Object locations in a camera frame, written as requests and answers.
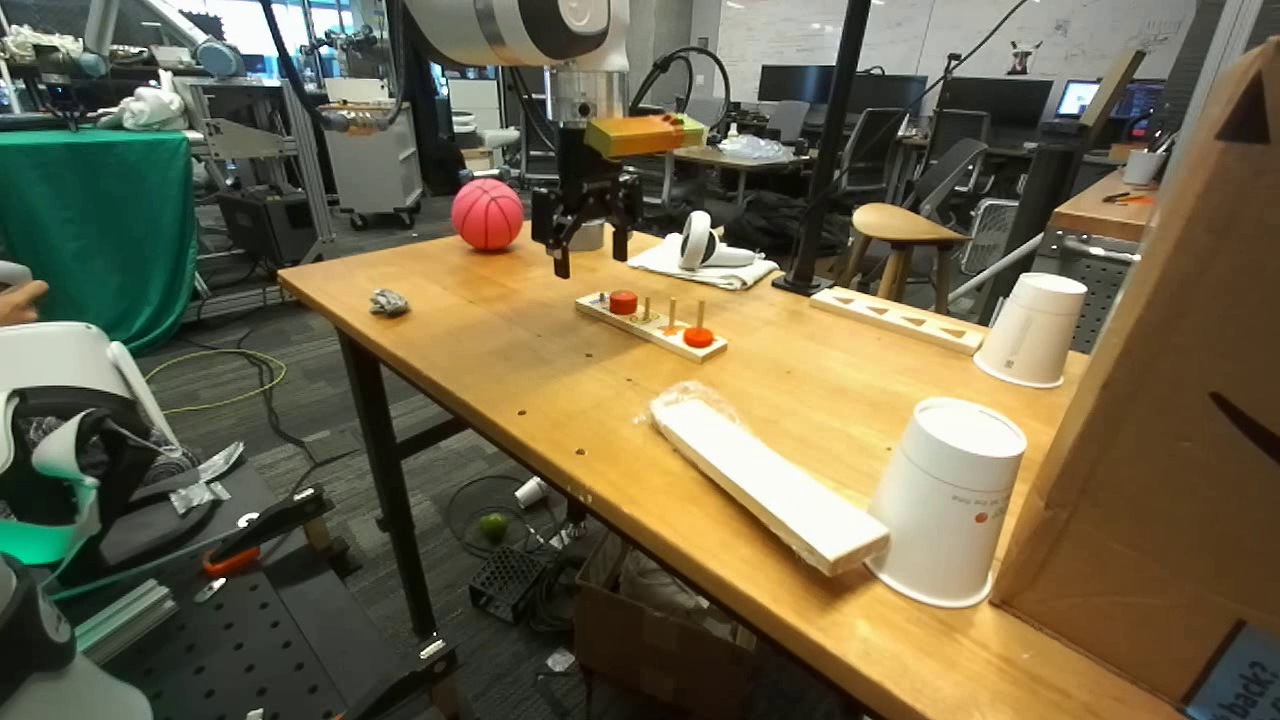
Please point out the green cloth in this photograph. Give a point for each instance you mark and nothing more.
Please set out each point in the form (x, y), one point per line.
(108, 221)

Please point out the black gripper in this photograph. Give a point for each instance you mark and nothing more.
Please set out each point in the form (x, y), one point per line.
(587, 190)

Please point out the long wooden peg board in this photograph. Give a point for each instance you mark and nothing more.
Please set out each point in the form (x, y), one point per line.
(901, 317)

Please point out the white paper cup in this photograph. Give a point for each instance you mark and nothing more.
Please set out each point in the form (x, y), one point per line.
(943, 500)
(1034, 329)

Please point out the crumpled foil ball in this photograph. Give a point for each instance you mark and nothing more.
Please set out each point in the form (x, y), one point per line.
(388, 307)

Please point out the pink basketball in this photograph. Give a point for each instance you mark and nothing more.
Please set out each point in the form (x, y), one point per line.
(485, 212)

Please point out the red disc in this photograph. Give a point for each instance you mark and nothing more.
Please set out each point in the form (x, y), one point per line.
(697, 332)
(621, 302)

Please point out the wooden peg rack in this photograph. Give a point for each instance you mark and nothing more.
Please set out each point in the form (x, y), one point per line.
(652, 321)

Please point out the black camera stand pole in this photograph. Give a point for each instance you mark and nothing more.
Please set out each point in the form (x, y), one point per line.
(801, 272)

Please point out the wooden stool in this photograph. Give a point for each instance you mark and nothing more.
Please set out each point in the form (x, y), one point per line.
(901, 234)

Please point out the white wooden plank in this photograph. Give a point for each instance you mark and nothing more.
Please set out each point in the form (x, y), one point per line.
(807, 513)

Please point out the yellow green wrist camera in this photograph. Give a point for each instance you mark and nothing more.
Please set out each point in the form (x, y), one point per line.
(621, 138)

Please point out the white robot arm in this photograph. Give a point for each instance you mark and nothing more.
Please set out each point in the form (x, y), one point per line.
(583, 46)

